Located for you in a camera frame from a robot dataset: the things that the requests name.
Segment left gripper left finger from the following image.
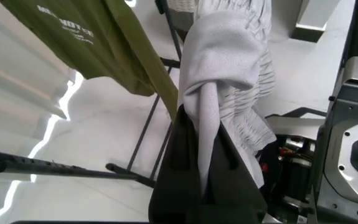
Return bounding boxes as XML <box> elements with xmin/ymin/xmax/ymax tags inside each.
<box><xmin>148</xmin><ymin>104</ymin><xmax>204</xmax><ymax>223</ymax></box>

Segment white laundry basket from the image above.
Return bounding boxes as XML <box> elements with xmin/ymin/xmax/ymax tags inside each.
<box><xmin>165</xmin><ymin>0</ymin><xmax>198</xmax><ymax>43</ymax></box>

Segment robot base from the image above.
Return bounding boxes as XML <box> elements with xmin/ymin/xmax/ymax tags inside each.
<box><xmin>256</xmin><ymin>0</ymin><xmax>358</xmax><ymax>224</ymax></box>

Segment pale grey shorts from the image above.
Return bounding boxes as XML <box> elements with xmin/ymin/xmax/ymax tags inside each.
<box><xmin>177</xmin><ymin>0</ymin><xmax>278</xmax><ymax>197</ymax></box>

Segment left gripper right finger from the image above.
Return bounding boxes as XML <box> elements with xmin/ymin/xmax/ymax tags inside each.
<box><xmin>202</xmin><ymin>121</ymin><xmax>268</xmax><ymax>223</ymax></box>

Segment black clothes rack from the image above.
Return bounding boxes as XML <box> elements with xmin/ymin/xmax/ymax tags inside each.
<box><xmin>0</xmin><ymin>0</ymin><xmax>183</xmax><ymax>189</ymax></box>

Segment green long-sleeved shirt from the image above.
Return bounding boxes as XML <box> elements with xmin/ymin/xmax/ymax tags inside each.
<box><xmin>0</xmin><ymin>0</ymin><xmax>179</xmax><ymax>123</ymax></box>

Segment white curtain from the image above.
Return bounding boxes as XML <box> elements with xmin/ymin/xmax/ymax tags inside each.
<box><xmin>0</xmin><ymin>0</ymin><xmax>77</xmax><ymax>183</ymax></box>

